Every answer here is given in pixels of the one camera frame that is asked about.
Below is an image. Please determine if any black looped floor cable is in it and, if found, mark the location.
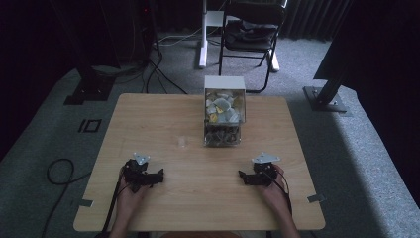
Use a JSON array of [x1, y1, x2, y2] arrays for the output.
[[40, 158, 93, 238]]

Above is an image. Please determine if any black metal stand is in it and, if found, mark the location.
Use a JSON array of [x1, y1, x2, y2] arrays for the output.
[[49, 0, 117, 107], [302, 43, 356, 114]]

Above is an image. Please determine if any white desk leg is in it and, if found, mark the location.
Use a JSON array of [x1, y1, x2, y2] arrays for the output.
[[197, 0, 226, 69], [267, 49, 281, 73]]

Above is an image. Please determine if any clear box with white lid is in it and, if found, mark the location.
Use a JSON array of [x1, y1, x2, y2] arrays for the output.
[[202, 75, 248, 148]]

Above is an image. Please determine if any small clear plastic cup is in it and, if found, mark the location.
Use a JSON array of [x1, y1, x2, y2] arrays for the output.
[[176, 135, 190, 151]]

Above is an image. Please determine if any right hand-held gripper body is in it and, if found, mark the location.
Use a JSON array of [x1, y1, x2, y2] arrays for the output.
[[251, 151, 282, 187]]

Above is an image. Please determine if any black floor cable bundle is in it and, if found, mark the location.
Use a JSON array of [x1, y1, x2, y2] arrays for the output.
[[92, 33, 188, 96]]

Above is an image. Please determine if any white floor cable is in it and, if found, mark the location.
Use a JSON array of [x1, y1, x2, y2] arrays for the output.
[[157, 19, 226, 48]]

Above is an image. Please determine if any black folding chair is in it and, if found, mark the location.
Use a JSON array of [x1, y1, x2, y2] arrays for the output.
[[217, 0, 287, 94]]

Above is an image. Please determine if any black tape floor marking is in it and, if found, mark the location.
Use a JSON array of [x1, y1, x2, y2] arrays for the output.
[[77, 118, 103, 134]]

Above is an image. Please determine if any right hand-held gripper black cable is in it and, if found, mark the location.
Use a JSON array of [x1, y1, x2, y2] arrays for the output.
[[263, 170, 294, 216]]

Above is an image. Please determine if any left hand-held gripper black cable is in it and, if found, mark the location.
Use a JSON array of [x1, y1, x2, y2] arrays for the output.
[[100, 167, 131, 238]]

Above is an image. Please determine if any hand-held gripper black cable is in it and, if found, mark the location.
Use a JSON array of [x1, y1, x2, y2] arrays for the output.
[[263, 170, 294, 216], [100, 167, 131, 238]]

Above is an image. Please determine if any dark curtain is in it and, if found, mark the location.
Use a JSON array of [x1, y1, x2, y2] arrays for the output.
[[282, 0, 355, 44]]

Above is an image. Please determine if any pile of tea bags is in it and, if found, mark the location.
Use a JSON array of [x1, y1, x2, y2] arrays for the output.
[[205, 89, 245, 125]]

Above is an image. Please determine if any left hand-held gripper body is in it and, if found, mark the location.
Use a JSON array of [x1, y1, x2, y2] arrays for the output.
[[122, 152, 157, 193]]

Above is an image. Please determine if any dark cloth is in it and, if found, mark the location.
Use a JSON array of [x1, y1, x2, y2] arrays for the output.
[[226, 19, 279, 45]]

